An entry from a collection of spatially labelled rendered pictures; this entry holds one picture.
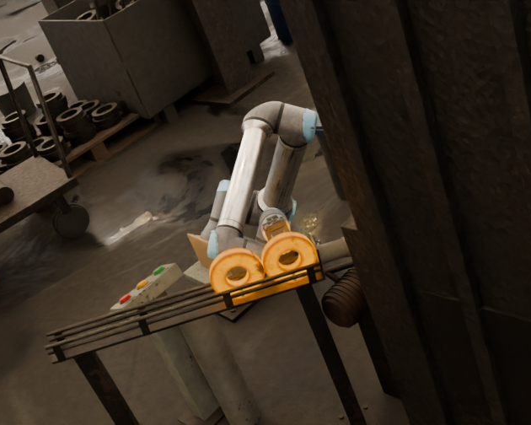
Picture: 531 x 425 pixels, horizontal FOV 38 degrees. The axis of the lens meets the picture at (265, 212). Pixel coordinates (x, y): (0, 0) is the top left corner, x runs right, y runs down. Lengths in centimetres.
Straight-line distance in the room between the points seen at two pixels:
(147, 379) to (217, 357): 69
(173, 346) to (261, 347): 51
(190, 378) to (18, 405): 98
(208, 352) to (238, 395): 22
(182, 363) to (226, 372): 19
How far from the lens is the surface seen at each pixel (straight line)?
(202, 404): 288
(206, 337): 255
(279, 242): 218
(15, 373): 372
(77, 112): 527
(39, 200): 433
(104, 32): 515
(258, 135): 276
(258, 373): 300
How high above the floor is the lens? 193
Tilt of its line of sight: 30 degrees down
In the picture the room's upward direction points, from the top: 22 degrees counter-clockwise
